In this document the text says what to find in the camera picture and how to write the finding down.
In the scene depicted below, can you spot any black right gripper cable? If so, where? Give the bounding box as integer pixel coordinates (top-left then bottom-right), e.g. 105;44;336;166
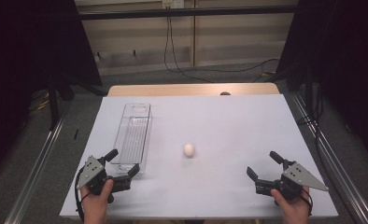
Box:
303;186;314;217

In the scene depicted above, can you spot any aluminium floor rail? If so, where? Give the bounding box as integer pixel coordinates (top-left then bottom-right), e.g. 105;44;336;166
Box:
4;113;66;224
288;92;368;224

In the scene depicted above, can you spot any white wall power outlet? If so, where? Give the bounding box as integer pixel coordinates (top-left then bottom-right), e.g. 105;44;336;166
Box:
162;0;186;9

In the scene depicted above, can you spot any black curtain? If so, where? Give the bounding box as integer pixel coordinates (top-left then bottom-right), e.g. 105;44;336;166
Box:
0;0;103;180
276;0;368;164

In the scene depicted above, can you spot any person's left hand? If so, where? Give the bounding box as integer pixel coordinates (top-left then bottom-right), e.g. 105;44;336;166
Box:
79;178;115;218

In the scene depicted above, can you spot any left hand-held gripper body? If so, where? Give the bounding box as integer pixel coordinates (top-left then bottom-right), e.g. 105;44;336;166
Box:
75;155;134;204

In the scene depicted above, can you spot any white table cover board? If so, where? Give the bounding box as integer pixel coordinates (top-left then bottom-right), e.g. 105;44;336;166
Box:
59;93;339;218

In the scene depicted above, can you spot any clear plastic storage container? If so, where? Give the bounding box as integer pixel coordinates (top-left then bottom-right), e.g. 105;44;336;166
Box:
111;102;153;175

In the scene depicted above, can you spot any black power cable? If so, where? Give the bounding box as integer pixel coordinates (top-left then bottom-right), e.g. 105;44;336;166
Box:
163;15;215;84
167;16;281;75

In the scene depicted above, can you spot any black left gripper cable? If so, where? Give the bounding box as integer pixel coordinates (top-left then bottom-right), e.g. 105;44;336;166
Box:
74;169;92;222

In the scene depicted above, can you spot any person's right hand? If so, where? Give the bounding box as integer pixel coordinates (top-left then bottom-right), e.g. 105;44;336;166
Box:
270;185;313;218

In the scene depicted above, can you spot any black metal stand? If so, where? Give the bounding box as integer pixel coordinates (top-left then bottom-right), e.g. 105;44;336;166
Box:
47;73;109;131
274;60;318;120

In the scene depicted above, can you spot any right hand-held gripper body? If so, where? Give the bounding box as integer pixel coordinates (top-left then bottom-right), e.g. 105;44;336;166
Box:
254;160;330;206

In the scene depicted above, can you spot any yellow floor cable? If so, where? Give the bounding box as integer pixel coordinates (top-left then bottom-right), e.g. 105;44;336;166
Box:
31;89;60;111

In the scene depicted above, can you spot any black floor cable bundle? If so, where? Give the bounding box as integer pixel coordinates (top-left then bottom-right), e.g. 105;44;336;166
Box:
297;83;331;176

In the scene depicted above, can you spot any white egg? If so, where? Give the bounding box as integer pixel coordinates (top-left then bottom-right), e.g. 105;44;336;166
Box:
182;143;196;159

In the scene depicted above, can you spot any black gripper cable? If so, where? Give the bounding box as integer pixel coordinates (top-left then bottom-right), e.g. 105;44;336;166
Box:
303;186;314;217
74;169;92;222

